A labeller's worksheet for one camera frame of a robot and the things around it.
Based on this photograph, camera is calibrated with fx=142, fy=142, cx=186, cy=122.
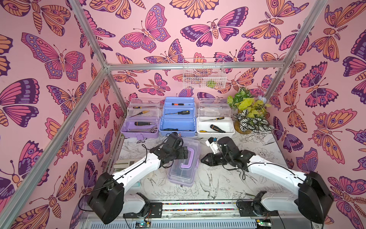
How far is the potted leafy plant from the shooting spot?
848mm

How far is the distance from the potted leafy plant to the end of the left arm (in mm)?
392

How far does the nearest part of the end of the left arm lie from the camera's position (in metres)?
0.60
